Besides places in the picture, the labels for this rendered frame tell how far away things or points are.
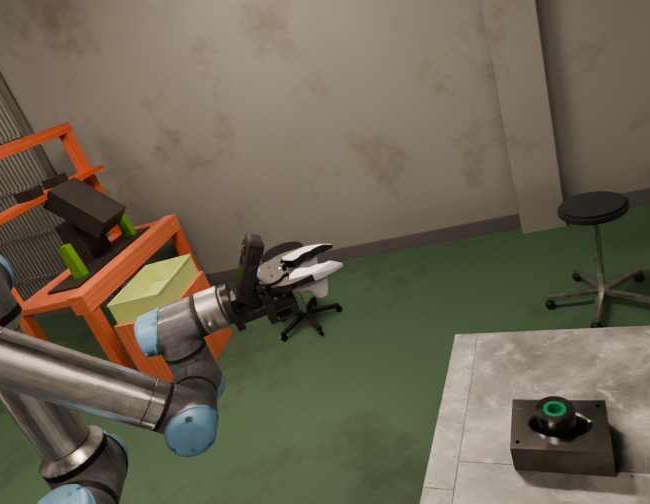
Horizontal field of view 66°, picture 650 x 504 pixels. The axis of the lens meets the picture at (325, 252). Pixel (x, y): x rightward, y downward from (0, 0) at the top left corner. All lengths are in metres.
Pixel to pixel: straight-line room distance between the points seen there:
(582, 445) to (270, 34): 3.38
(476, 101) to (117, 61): 2.79
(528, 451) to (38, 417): 0.97
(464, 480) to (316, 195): 3.17
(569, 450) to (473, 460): 0.22
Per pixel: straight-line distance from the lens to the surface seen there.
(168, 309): 0.88
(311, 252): 0.89
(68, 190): 4.18
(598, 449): 1.25
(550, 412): 1.30
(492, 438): 1.37
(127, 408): 0.80
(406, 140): 3.90
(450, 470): 1.32
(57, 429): 1.01
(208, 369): 0.90
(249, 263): 0.82
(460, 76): 3.79
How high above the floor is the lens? 1.80
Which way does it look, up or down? 23 degrees down
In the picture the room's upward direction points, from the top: 20 degrees counter-clockwise
